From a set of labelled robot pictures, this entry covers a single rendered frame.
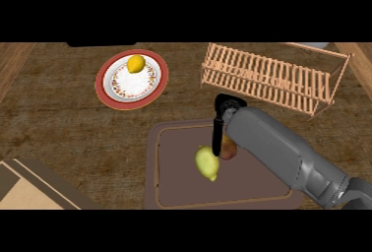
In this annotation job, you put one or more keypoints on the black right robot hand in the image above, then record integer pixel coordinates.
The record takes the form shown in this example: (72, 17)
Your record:
(219, 128)

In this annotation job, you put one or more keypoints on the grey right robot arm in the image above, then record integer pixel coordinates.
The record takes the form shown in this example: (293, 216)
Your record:
(281, 154)

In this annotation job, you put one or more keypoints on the yellow-green pear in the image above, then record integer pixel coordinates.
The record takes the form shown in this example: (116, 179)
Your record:
(208, 162)

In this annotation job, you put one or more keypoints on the pale wooden tiered shelf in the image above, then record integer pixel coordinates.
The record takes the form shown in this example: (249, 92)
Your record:
(271, 77)

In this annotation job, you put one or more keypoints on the brown rectangular tray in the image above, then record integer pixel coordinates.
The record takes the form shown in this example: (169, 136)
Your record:
(194, 190)

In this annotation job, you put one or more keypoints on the brown-orange fruit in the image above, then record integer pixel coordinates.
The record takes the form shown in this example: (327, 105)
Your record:
(230, 149)

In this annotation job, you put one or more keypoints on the red-rimmed white plate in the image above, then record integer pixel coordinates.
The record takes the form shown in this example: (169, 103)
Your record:
(132, 79)

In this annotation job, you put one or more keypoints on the yellow lemon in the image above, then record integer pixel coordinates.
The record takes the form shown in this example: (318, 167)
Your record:
(137, 63)

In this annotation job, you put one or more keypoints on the pale grey object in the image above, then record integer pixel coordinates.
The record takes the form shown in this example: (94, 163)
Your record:
(315, 44)

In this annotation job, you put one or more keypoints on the brown and tan placemat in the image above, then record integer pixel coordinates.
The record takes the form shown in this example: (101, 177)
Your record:
(29, 187)

